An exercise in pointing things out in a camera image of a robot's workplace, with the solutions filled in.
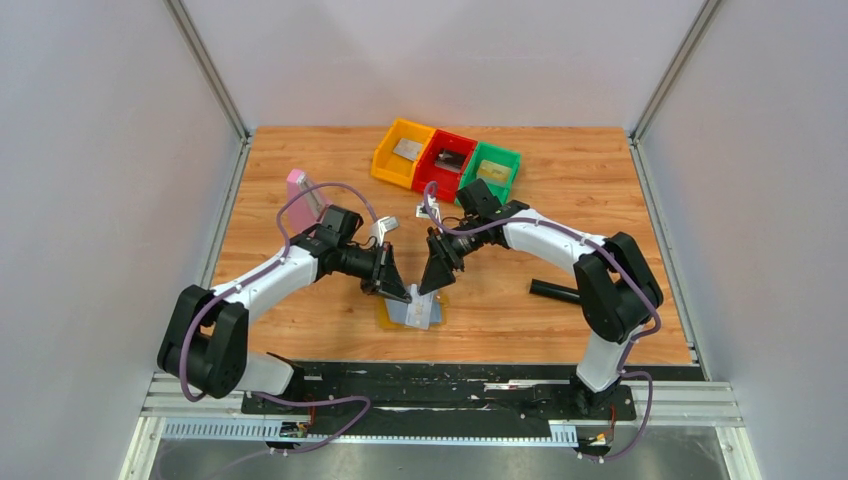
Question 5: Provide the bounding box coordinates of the yellow leather card holder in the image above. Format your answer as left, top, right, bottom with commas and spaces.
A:
375, 291, 447, 330

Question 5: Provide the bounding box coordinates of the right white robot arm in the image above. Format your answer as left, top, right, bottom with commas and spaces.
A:
417, 180, 663, 393

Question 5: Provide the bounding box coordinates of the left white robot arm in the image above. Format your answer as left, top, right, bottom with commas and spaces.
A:
156, 205, 411, 401

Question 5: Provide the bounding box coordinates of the gold card in green bin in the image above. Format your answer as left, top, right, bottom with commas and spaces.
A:
477, 160, 512, 185

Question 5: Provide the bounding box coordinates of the dark card in red bin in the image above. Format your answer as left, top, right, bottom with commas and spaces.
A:
434, 149, 466, 174

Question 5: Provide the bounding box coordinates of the silver card in yellow bin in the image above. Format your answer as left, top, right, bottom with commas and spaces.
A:
392, 138, 423, 162

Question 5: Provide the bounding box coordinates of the red plastic bin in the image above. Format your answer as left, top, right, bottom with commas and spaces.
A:
411, 129, 478, 203

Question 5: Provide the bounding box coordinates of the pink wedge stand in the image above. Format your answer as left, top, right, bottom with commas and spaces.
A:
286, 169, 332, 233

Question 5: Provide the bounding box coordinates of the black cylinder on table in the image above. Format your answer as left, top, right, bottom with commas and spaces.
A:
529, 279, 581, 305

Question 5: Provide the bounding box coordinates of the green plastic bin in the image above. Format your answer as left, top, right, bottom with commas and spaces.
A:
459, 142, 522, 204

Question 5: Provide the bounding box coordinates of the yellow plastic bin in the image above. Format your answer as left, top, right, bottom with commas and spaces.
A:
370, 117, 436, 189

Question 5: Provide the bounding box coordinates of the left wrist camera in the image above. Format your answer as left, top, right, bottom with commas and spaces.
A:
369, 216, 399, 246

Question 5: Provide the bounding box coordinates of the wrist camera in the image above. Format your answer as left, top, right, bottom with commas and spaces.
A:
369, 216, 399, 246
415, 202, 441, 221

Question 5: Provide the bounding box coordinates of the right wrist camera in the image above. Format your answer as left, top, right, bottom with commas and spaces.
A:
415, 202, 441, 221

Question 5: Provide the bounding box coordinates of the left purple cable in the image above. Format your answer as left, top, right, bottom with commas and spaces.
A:
178, 182, 380, 457

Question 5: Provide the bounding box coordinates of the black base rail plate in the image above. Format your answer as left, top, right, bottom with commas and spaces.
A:
239, 359, 670, 440

